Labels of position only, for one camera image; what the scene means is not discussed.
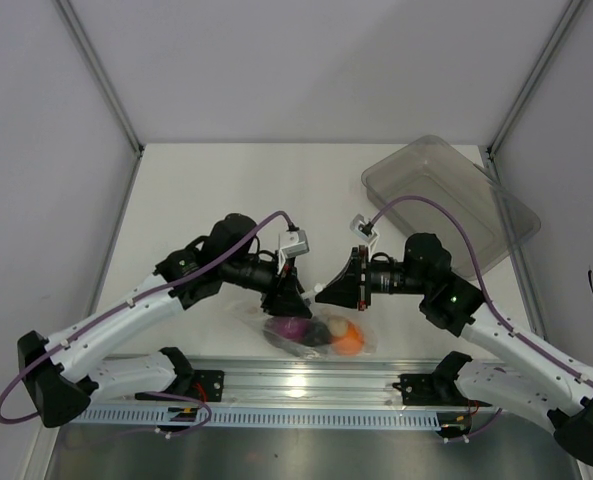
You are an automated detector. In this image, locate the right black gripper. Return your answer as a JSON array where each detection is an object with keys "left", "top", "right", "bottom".
[{"left": 316, "top": 245, "right": 429, "bottom": 312}]

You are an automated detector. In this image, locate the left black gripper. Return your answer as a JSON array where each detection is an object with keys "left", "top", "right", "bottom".
[{"left": 221, "top": 248, "right": 312, "bottom": 319}]

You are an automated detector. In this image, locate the purple onion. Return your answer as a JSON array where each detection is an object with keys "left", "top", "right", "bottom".
[{"left": 263, "top": 317, "right": 311, "bottom": 344}]

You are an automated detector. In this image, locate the clear zip top bag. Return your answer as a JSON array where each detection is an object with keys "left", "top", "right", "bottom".
[{"left": 226, "top": 283, "right": 377, "bottom": 359}]

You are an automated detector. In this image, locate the orange fruit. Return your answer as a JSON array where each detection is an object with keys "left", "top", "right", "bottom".
[{"left": 331, "top": 323, "right": 365, "bottom": 356}]

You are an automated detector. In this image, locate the small beige mushroom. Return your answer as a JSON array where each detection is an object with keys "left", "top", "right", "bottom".
[{"left": 327, "top": 316, "right": 350, "bottom": 338}]

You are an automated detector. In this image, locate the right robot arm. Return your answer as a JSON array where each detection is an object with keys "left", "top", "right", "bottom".
[{"left": 315, "top": 233, "right": 593, "bottom": 467}]

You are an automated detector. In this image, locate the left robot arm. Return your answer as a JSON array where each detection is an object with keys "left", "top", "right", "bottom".
[{"left": 12, "top": 213, "right": 312, "bottom": 428}]

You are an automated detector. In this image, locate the clear plastic bin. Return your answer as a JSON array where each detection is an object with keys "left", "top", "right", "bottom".
[{"left": 361, "top": 135, "right": 541, "bottom": 274}]

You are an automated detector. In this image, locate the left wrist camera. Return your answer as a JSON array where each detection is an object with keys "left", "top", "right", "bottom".
[{"left": 277, "top": 229, "right": 310, "bottom": 271}]

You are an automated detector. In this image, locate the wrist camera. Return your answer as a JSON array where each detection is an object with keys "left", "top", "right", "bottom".
[
  {"left": 277, "top": 229, "right": 310, "bottom": 271},
  {"left": 350, "top": 214, "right": 380, "bottom": 257}
]

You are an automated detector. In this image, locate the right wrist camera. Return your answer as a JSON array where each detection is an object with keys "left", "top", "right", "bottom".
[{"left": 350, "top": 214, "right": 380, "bottom": 257}]

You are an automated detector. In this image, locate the aluminium mounting rail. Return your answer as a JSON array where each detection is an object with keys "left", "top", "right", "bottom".
[{"left": 43, "top": 355, "right": 590, "bottom": 414}]

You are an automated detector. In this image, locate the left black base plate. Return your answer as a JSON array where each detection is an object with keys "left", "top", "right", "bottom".
[{"left": 134, "top": 370, "right": 225, "bottom": 403}]

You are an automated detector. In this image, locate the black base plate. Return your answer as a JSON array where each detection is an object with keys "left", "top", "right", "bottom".
[
  {"left": 391, "top": 373, "right": 490, "bottom": 407},
  {"left": 134, "top": 370, "right": 225, "bottom": 403}
]

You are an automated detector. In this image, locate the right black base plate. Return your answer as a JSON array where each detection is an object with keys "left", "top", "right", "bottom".
[{"left": 391, "top": 373, "right": 490, "bottom": 407}]

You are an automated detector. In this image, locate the slotted cable duct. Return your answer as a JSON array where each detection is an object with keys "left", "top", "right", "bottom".
[{"left": 73, "top": 404, "right": 441, "bottom": 431}]

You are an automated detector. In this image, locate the right aluminium frame post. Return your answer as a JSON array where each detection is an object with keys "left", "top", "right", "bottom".
[{"left": 486, "top": 0, "right": 589, "bottom": 162}]

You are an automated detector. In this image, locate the aluminium frame post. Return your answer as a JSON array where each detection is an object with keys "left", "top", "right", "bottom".
[
  {"left": 486, "top": 0, "right": 589, "bottom": 162},
  {"left": 51, "top": 0, "right": 144, "bottom": 158}
]

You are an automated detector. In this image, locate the left aluminium frame post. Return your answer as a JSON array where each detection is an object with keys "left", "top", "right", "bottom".
[{"left": 51, "top": 0, "right": 144, "bottom": 158}]

